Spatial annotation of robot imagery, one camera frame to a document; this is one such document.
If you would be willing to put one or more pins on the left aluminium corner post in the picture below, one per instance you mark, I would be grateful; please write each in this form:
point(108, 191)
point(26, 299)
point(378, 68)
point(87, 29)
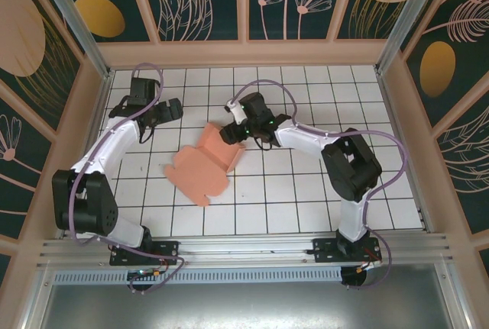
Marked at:
point(72, 12)

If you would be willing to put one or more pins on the grey metal sheet panel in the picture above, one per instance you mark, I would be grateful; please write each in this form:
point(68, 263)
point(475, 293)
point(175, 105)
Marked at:
point(244, 306)

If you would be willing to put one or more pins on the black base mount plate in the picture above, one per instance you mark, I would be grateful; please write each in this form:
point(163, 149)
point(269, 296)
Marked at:
point(168, 249)
point(324, 252)

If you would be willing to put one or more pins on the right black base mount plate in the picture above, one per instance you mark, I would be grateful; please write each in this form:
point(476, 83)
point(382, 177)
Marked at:
point(324, 252)

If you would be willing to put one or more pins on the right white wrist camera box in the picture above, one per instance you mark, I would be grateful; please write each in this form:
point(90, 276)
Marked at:
point(237, 111)

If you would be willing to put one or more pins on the right aluminium corner post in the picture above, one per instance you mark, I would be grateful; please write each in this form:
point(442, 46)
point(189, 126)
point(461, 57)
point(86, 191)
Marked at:
point(412, 12)

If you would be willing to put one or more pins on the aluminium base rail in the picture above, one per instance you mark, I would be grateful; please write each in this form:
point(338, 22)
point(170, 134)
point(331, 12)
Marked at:
point(244, 249)

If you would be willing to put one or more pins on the pink paper box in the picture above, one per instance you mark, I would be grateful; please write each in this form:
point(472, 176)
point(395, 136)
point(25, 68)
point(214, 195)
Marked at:
point(198, 168)

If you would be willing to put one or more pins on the aluminium corner post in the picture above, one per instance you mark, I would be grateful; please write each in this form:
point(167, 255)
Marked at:
point(72, 12)
point(412, 12)

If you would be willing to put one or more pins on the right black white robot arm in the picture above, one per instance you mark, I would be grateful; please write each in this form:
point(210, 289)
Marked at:
point(305, 142)

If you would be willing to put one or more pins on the small green circuit board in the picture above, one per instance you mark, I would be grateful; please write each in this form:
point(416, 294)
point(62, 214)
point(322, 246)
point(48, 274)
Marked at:
point(144, 272)

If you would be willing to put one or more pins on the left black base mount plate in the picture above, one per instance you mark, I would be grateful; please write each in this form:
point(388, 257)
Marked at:
point(168, 249)

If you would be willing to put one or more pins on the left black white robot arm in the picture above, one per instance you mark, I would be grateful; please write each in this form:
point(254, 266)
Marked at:
point(111, 146)

